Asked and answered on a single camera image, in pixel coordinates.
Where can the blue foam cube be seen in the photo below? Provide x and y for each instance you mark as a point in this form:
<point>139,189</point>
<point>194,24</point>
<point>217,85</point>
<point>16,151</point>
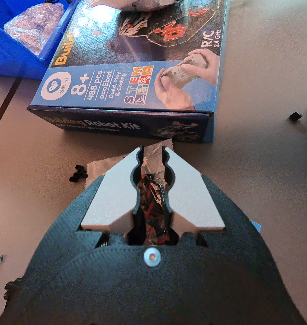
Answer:
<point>256,228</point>

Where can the black small connector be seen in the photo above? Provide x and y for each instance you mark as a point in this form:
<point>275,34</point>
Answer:
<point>295,116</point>

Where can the bubble wrap bag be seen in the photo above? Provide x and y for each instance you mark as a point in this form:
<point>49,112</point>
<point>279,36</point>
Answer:
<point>34,25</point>

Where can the blue plastic bin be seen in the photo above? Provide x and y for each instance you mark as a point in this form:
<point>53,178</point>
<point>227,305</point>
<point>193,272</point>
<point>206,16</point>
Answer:
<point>6,61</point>

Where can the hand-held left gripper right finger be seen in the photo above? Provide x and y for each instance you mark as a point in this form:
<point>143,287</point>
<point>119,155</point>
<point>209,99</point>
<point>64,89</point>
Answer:
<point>196,203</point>

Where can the silver plastic parts bag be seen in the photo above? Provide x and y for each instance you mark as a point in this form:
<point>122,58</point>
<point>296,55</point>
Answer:
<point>153,203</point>

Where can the blue robot kit box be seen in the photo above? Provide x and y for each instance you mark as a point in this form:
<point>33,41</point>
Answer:
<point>118,81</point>

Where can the clear plastic bag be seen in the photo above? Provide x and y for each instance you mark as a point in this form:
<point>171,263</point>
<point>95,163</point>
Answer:
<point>138,5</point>

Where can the black double connector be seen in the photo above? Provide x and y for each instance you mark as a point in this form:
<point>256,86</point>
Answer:
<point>78,173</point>

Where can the grey desk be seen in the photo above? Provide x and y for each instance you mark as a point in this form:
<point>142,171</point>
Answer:
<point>265,167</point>

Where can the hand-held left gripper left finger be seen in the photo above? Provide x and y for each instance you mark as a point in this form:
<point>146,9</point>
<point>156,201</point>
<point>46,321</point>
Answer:
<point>109,203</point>

